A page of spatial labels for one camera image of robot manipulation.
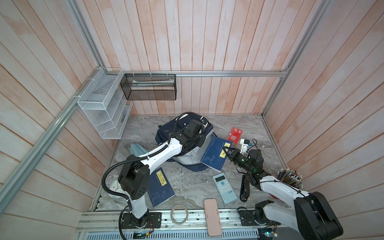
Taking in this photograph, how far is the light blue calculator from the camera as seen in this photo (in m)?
0.81

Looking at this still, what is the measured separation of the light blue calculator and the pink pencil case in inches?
2.1

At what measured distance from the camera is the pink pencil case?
0.70 meters
